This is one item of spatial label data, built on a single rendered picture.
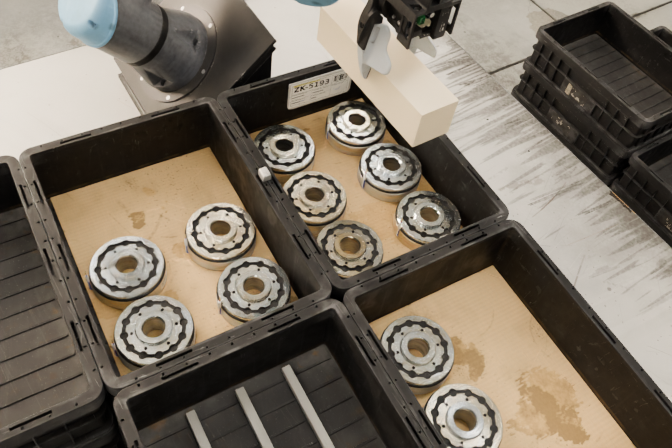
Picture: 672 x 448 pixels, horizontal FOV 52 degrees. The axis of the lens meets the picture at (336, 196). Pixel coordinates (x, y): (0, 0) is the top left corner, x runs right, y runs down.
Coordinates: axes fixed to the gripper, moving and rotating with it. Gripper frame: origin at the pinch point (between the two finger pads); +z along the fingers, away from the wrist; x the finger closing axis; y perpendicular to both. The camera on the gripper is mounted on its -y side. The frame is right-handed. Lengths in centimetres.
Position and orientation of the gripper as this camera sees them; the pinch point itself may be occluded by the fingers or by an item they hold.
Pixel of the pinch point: (384, 60)
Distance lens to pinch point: 96.8
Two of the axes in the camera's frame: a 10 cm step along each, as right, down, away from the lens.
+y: 5.4, 7.0, -4.7
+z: -1.2, 6.1, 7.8
